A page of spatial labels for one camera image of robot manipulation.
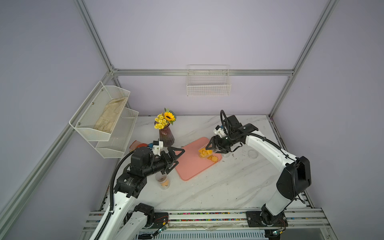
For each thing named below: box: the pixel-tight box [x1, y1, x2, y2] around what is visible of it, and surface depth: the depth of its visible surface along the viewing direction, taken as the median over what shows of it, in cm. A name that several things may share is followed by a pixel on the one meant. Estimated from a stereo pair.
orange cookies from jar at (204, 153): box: [198, 148, 213, 158], surface depth 82 cm
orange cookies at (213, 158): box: [207, 154, 219, 163], surface depth 97 cm
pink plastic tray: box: [175, 137, 223, 181], surface depth 95 cm
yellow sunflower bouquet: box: [154, 107, 177, 130], surface depth 88 cm
